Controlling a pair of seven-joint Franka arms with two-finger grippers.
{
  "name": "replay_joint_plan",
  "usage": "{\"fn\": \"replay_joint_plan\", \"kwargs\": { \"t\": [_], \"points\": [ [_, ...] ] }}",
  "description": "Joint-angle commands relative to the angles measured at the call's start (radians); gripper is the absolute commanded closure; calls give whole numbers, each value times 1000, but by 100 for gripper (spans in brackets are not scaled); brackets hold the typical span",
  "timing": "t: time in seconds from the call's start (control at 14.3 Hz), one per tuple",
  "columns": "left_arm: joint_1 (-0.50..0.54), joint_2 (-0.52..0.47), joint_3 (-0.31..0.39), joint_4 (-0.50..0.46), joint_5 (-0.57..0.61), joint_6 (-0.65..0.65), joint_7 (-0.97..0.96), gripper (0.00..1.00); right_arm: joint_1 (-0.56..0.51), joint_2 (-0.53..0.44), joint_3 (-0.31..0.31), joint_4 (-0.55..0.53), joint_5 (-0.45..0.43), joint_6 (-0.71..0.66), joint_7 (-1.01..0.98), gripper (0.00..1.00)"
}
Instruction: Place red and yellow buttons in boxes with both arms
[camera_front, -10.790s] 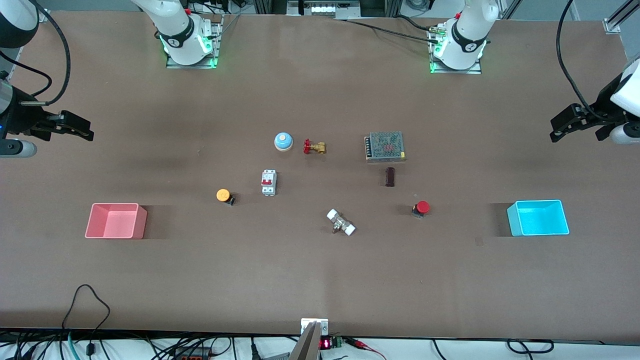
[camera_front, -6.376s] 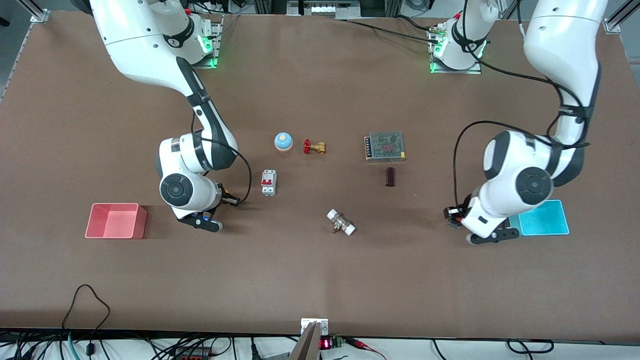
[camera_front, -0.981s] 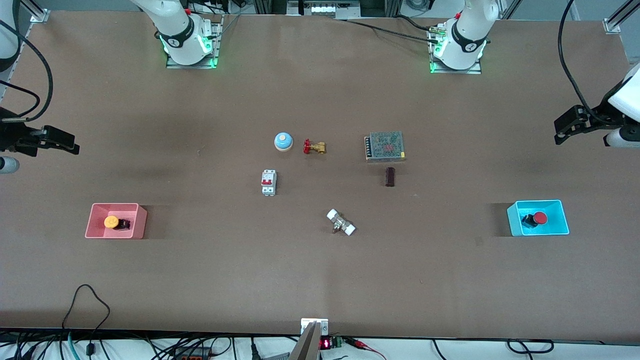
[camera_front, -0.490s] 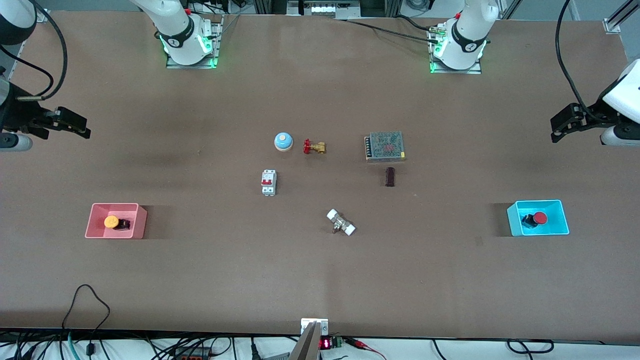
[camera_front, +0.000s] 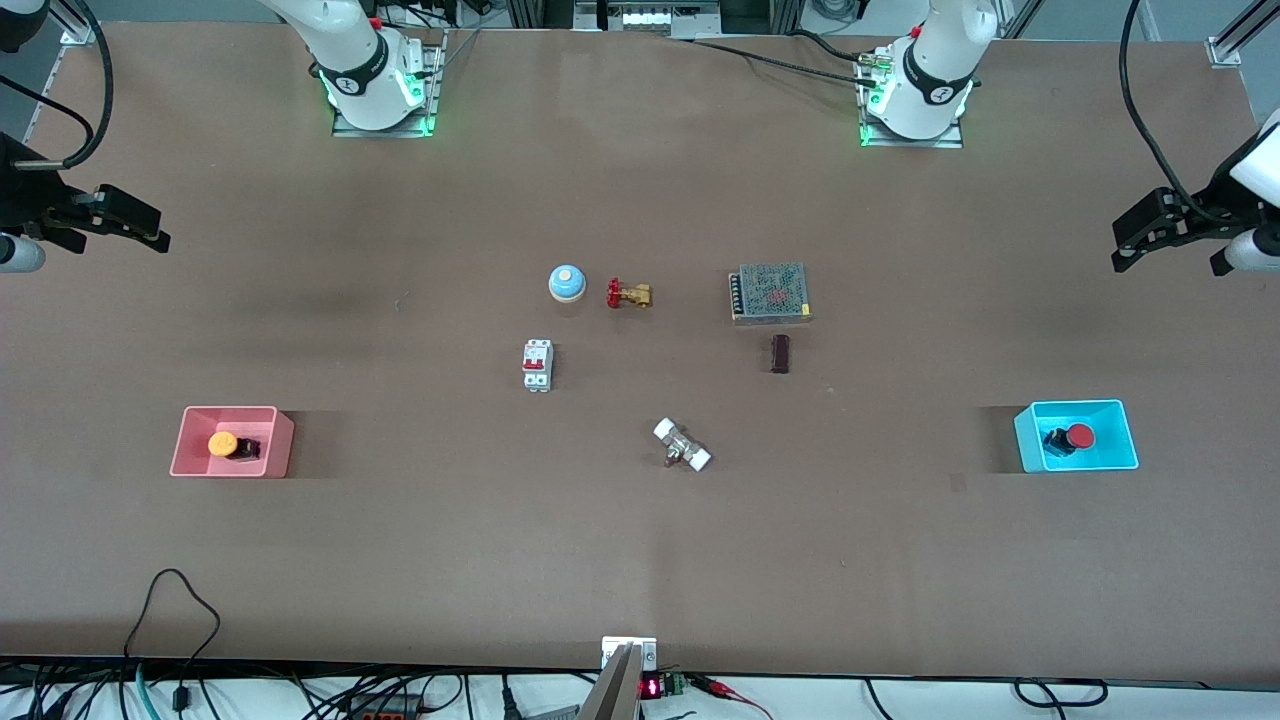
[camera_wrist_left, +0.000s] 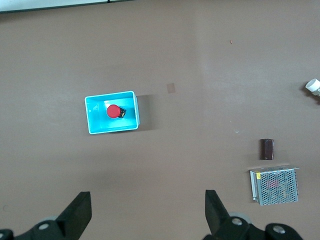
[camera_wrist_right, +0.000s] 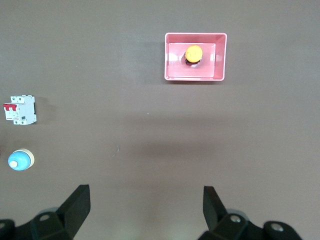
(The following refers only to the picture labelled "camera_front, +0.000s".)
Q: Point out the white circuit breaker red switches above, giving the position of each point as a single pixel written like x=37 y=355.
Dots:
x=537 y=366

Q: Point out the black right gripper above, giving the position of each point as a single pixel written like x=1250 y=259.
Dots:
x=28 y=203

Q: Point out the metal fitting white ends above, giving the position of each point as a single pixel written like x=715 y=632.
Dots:
x=682 y=445

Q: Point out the yellow push button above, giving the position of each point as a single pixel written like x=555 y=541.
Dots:
x=222 y=443

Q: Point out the blue round dome button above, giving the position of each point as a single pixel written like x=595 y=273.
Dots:
x=567 y=283

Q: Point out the metal mesh power supply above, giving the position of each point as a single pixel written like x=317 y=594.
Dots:
x=770 y=292

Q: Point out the dark brown rectangular block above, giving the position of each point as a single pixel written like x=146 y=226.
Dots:
x=781 y=355

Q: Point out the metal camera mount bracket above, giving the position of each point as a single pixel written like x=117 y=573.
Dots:
x=628 y=655

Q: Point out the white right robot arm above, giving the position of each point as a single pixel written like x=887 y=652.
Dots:
x=360 y=65

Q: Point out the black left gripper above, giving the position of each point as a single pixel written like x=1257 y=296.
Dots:
x=1203 y=214

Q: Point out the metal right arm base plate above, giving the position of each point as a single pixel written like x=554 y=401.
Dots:
x=432 y=90

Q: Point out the cyan plastic box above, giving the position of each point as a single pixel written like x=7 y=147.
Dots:
x=1110 y=455

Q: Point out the pink plastic box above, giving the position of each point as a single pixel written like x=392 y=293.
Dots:
x=190 y=455

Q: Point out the white power strip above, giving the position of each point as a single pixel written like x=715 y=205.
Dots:
x=648 y=18

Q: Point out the red digit display module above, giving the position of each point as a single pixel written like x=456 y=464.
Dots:
x=652 y=687

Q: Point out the aluminium profile corner post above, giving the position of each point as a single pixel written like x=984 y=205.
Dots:
x=1238 y=40

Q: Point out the red push button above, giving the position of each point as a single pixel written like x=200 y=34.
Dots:
x=1079 y=436

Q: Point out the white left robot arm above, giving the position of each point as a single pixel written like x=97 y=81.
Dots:
x=930 y=70

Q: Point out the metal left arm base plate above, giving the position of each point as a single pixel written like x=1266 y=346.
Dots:
x=950 y=138

